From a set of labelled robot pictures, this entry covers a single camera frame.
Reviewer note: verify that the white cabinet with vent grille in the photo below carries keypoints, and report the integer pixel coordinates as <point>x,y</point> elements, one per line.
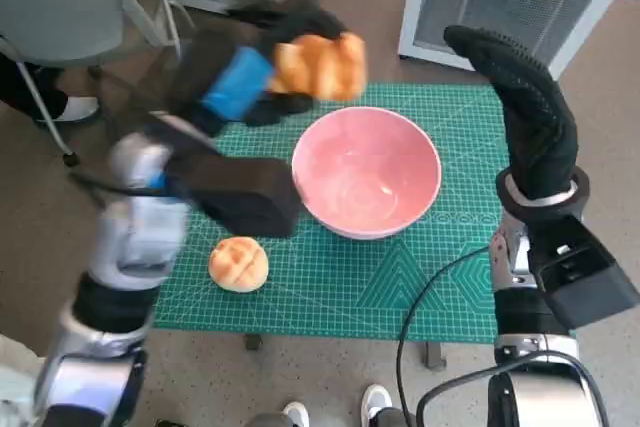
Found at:
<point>500,7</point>

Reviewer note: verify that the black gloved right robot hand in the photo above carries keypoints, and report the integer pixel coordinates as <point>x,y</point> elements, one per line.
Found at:
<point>540,132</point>

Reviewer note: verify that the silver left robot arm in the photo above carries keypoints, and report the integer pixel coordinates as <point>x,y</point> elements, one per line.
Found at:
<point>130,247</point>

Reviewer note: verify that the person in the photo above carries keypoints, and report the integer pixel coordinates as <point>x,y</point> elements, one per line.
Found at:
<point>30,92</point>
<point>15,382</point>

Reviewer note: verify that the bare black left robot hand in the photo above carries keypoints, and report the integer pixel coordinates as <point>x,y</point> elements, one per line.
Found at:
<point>235,82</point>

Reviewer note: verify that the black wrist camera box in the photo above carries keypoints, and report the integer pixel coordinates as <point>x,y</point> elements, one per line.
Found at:
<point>240,192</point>
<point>585,272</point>

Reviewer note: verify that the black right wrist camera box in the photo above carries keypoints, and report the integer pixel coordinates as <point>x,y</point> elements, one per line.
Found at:
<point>585,272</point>

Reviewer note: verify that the grey chair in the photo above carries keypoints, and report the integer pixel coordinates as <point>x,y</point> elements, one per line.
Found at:
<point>55,2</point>

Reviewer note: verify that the person's foot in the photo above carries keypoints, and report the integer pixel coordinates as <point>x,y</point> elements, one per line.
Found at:
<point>297,414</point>
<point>376,399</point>

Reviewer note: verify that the orange toy bread loaf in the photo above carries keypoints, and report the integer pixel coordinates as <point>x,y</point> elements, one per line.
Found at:
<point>320,67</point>

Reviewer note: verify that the pink bowl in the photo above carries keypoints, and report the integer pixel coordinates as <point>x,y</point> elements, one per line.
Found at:
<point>365,172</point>

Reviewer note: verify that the black table leg bracket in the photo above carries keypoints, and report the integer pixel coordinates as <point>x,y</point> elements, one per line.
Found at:
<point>253,342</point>
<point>435,357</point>

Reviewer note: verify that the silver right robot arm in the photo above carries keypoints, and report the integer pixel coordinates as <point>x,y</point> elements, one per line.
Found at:
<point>525,317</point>

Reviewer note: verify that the round toy bread bun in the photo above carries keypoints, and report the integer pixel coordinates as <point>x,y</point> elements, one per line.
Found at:
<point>239,264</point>

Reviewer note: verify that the green cutting mat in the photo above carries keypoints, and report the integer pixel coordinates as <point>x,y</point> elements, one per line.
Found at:
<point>320,287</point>

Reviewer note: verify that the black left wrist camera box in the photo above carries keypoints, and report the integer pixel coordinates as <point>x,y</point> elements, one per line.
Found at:
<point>240,192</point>

